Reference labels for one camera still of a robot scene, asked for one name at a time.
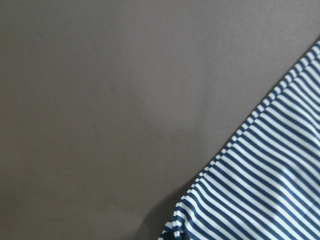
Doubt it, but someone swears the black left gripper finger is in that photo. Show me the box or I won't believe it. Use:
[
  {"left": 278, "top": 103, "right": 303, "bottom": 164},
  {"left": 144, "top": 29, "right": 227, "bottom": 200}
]
[{"left": 162, "top": 232, "right": 189, "bottom": 240}]

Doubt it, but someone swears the navy white striped polo shirt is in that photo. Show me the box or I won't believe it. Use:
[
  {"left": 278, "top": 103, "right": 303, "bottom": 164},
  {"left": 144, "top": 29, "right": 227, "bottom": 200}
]
[{"left": 160, "top": 43, "right": 320, "bottom": 240}]

